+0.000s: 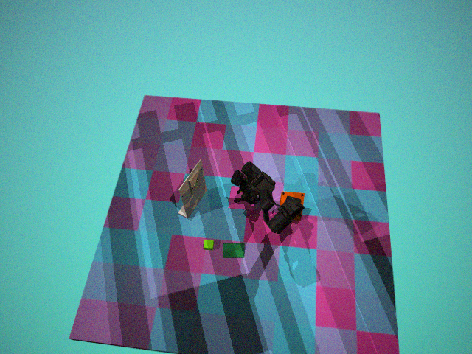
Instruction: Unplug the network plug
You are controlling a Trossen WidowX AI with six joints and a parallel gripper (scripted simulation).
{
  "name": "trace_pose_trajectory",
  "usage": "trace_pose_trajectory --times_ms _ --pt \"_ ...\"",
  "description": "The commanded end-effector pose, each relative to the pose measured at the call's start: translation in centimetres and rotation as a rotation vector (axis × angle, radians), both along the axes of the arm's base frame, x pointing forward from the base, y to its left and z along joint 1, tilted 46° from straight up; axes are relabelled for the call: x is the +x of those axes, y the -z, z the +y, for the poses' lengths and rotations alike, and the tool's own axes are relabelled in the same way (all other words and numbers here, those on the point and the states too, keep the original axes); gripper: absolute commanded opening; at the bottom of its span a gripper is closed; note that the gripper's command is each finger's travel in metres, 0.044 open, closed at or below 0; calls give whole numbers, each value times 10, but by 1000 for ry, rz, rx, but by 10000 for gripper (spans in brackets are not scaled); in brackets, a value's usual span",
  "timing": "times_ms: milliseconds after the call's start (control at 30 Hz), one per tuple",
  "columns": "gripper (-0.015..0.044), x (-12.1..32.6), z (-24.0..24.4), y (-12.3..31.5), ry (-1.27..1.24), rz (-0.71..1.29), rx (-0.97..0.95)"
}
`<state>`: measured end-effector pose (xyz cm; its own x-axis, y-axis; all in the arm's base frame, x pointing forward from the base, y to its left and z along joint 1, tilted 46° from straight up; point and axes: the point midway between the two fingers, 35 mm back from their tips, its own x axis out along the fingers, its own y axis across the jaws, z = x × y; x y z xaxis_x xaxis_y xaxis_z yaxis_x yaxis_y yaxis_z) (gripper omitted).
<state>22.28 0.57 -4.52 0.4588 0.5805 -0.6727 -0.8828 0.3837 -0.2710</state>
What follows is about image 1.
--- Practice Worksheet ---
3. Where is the small green block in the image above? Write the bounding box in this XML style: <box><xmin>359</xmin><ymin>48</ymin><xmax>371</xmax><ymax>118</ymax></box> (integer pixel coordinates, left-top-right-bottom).
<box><xmin>204</xmin><ymin>240</ymin><xmax>214</xmax><ymax>250</ymax></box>

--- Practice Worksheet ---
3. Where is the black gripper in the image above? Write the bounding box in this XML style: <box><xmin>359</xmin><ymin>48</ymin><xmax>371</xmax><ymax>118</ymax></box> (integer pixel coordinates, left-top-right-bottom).
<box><xmin>231</xmin><ymin>170</ymin><xmax>252</xmax><ymax>192</ymax></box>

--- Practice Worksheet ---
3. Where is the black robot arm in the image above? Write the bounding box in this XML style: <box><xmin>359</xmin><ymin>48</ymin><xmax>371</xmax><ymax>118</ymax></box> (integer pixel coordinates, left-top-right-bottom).
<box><xmin>241</xmin><ymin>161</ymin><xmax>305</xmax><ymax>234</ymax></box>

